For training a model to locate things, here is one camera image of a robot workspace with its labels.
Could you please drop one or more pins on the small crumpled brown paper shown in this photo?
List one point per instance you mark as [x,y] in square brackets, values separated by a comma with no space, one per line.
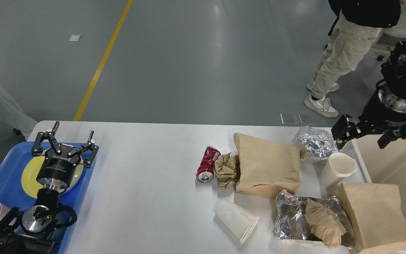
[227,170]

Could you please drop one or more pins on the crushed red soda can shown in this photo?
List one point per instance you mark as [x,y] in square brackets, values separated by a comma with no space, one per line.
[205,172]

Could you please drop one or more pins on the person in light grey trousers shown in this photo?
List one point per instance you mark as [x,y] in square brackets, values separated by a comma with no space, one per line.
[12,114]

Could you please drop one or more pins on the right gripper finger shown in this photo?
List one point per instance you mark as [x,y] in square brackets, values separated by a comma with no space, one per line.
[347,128]
[389,136]

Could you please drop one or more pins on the person in khaki trousers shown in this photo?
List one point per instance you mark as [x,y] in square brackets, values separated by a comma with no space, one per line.
[358,26]

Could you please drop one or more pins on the white office chair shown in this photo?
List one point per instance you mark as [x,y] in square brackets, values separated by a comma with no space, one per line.
[386,44]

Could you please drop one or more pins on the brown paper bag right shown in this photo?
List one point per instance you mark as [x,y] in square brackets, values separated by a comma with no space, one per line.
[374,211]

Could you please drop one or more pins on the yellow plastic plate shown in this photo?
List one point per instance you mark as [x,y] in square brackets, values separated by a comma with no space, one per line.
[29,175]

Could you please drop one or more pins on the upright white paper cup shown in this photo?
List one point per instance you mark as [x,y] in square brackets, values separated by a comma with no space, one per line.
[337,168]

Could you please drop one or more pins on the crumpled foil near bin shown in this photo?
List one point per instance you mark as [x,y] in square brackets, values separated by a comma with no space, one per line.
[316,145]

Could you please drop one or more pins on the beige plastic bin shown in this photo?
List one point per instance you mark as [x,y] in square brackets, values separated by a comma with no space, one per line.
[385,166]

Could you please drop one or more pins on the foil sheet with paper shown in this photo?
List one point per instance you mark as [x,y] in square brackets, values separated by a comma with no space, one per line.
[291,224]

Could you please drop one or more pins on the crumpled brown paper on foil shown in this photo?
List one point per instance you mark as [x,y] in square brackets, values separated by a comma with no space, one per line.
[324,224]

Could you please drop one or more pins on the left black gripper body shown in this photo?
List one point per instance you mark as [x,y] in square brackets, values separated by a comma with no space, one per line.
[60,170]

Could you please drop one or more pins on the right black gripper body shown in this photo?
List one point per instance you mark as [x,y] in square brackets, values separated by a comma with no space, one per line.
[386,111]

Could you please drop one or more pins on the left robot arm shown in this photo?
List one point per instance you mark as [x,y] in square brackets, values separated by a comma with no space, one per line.
[42,187]

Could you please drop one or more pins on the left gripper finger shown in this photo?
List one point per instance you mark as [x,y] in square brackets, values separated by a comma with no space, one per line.
[89,146]
[37,149]

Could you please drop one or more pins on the teal green mug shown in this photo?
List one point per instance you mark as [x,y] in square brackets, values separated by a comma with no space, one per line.
[58,233]

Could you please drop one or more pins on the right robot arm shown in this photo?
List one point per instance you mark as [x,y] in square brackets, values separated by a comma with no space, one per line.
[394,74]

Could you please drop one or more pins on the flattened white paper cup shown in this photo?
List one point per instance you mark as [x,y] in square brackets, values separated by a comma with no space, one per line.
[238,220]

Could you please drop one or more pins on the blue plastic tray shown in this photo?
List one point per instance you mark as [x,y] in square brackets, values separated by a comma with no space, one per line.
[11,191]

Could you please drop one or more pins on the large brown paper bag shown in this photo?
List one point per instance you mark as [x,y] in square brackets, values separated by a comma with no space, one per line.
[266,167]

